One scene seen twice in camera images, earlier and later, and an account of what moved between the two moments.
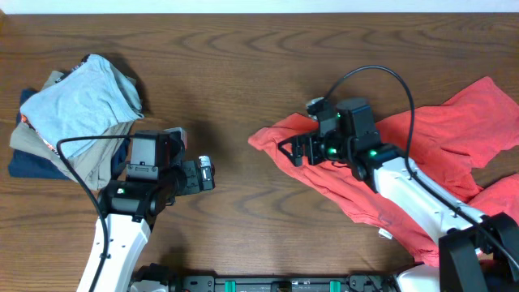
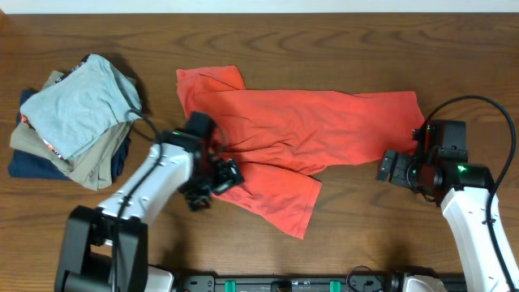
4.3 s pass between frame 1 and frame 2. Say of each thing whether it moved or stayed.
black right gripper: moved
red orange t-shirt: moved
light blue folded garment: stayed
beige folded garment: stayed
